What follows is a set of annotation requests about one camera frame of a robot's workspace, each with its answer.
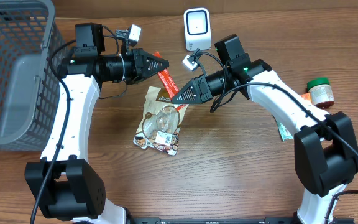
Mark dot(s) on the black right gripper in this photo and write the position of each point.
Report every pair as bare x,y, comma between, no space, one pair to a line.
201,89

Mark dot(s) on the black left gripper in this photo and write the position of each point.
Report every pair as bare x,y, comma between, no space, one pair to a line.
136,66

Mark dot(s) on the red snack stick wrapper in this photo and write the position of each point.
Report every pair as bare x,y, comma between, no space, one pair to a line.
169,84

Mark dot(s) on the beige nut snack bag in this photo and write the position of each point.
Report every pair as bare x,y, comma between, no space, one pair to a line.
161,122

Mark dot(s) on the teal snack packet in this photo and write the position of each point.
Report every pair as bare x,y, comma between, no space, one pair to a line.
284,132

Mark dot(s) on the small orange snack box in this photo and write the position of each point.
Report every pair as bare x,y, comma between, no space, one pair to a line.
306,96

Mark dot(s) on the green-lidded sauce jar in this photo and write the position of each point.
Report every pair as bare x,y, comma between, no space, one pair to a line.
321,93

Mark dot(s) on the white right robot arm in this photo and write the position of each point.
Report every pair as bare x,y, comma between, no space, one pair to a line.
326,151

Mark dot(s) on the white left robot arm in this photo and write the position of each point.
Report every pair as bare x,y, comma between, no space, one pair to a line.
62,182

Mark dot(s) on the white barcode scanner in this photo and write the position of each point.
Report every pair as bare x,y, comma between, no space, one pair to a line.
197,29

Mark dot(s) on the grey plastic basket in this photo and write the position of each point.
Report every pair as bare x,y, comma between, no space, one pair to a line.
29,91

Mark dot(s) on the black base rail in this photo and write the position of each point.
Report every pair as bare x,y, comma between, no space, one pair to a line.
266,220

